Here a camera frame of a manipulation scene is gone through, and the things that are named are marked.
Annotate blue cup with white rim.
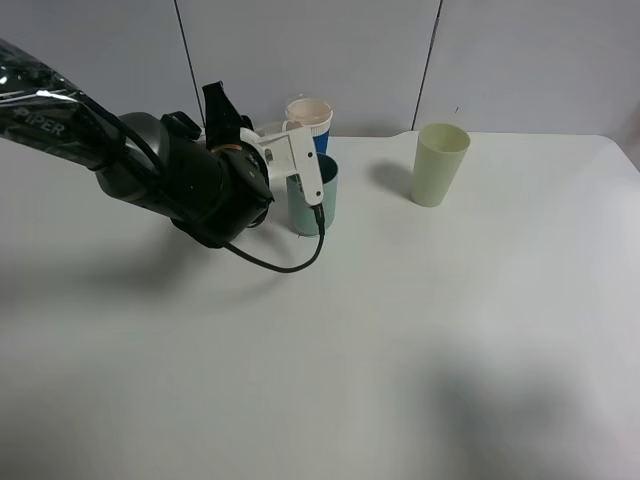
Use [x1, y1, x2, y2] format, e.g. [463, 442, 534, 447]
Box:
[285, 95, 333, 154]

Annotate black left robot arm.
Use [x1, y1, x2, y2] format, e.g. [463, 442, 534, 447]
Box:
[1, 41, 274, 248]

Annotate teal plastic cup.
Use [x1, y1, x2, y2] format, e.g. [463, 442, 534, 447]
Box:
[285, 152, 341, 237]

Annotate pale yellow-green plastic cup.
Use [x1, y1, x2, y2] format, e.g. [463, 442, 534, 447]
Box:
[411, 123, 471, 208]

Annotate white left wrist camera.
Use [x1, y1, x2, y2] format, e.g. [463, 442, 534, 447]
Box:
[240, 126, 324, 207]

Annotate pink label drink bottle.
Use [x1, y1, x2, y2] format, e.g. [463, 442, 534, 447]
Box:
[255, 119, 302, 137]

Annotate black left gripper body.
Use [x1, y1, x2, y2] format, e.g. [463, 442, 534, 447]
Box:
[172, 82, 274, 248]

